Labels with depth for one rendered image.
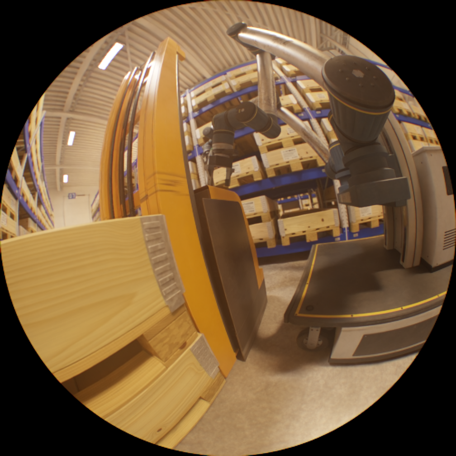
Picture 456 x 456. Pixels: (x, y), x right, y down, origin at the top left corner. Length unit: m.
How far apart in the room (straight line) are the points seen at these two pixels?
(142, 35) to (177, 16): 1.41
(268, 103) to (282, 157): 1.16
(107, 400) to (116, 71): 8.17
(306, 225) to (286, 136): 1.19
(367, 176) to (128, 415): 0.93
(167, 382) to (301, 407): 0.54
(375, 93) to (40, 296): 0.66
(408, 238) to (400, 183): 0.33
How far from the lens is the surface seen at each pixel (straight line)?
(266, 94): 0.86
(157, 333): 0.33
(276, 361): 0.85
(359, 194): 0.55
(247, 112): 0.62
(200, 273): 0.46
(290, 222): 1.77
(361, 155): 0.61
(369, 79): 0.45
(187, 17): 7.07
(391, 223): 1.13
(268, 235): 1.79
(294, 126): 1.46
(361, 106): 0.40
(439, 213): 0.88
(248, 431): 0.75
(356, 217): 2.02
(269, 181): 1.86
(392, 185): 0.61
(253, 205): 1.80
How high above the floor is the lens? 0.75
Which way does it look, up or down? 3 degrees down
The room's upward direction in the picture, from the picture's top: 12 degrees counter-clockwise
